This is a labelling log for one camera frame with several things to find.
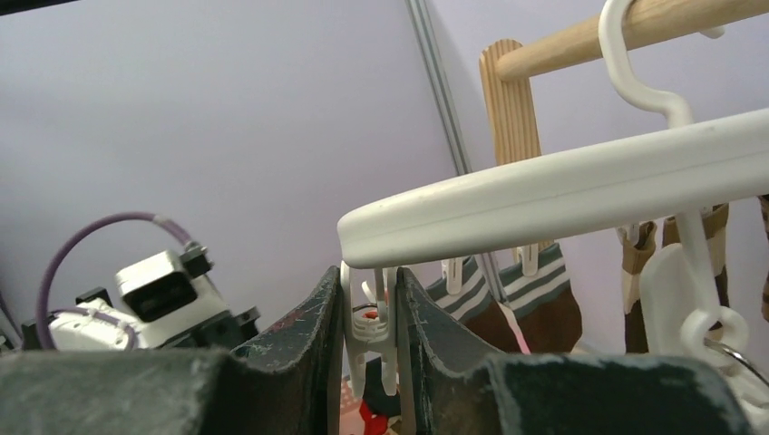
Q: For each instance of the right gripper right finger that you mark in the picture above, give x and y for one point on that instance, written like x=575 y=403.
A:
x=453 y=382

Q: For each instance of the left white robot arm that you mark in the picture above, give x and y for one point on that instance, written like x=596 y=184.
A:
x=95 y=325

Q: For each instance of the white clip hanger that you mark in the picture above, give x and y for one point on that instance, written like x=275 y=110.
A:
x=676 y=172

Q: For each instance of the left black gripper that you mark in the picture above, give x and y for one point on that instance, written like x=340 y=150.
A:
x=225 y=330

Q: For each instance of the dark brown grey-cuffed sock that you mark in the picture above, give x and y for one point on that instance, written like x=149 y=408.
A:
x=473 y=305

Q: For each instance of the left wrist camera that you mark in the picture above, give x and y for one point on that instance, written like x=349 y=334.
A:
x=170 y=293

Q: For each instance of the wooden hanger stand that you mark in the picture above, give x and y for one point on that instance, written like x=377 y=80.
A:
x=516 y=102

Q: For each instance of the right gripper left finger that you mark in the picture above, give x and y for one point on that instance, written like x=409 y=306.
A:
x=286 y=380

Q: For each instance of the red patterned sock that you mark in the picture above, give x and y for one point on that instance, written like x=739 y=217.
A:
x=357 y=418

